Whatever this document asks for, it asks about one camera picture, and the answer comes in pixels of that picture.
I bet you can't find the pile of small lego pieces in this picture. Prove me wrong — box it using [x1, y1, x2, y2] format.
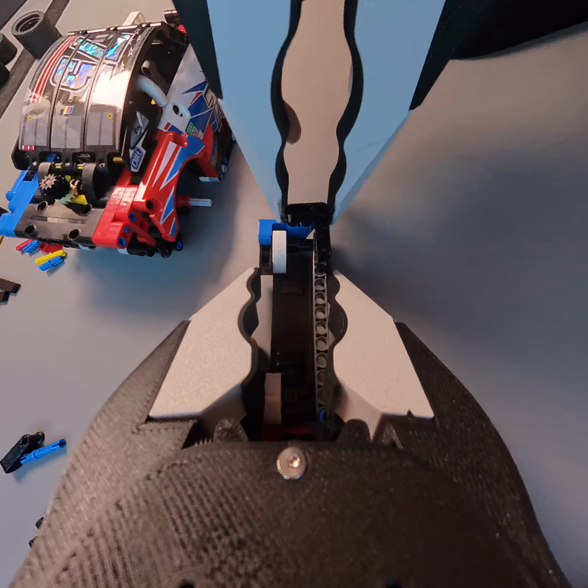
[0, 236, 68, 305]

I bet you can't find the black chair armrest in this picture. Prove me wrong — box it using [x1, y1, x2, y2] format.
[452, 0, 588, 61]

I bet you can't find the long black lego chassis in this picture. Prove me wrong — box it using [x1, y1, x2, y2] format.
[256, 202, 343, 443]

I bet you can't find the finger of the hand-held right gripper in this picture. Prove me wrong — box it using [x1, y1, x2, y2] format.
[327, 0, 447, 225]
[206, 0, 299, 222]

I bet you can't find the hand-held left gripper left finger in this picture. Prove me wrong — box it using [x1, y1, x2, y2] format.
[148, 266, 262, 430]

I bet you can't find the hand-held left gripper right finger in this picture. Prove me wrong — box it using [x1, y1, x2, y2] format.
[328, 270, 435, 437]

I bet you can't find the black L-shaped lego beam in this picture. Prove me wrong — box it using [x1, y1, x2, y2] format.
[281, 202, 333, 282]

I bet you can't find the black connector with blue pin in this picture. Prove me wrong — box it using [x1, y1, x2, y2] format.
[0, 431, 68, 475]

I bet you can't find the red blue lego race car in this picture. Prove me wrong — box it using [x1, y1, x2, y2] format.
[0, 9, 237, 258]

